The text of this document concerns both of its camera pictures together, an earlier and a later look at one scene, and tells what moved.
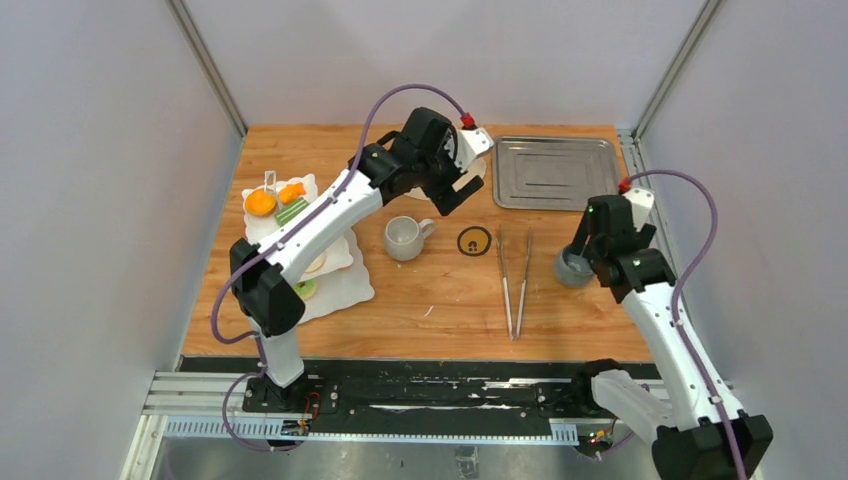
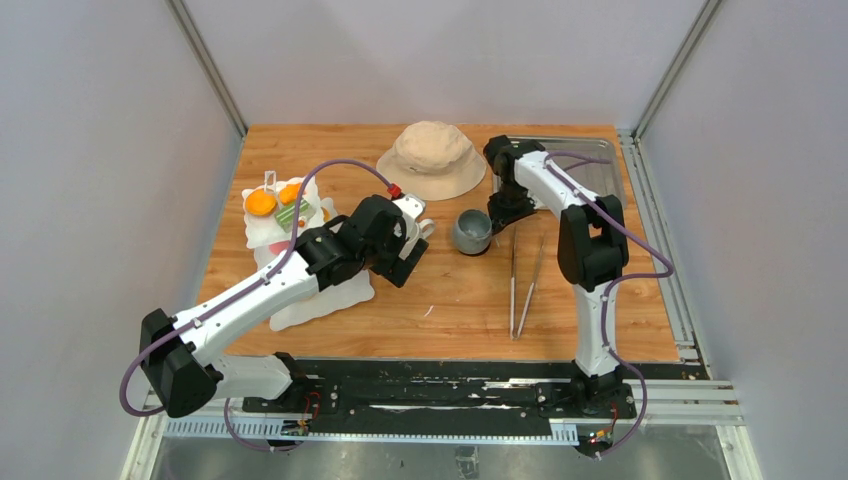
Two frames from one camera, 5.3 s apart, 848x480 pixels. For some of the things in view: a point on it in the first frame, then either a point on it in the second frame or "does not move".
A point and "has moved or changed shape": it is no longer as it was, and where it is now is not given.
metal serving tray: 553,173 does not move
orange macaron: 261,203 does not move
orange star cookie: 291,191 does not move
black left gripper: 445,198 -> 399,272
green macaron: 285,211 does not move
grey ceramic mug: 573,270 has moved or changed shape
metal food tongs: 514,335 has moved or changed shape
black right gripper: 582,241 -> 501,218
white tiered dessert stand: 331,284 does not move
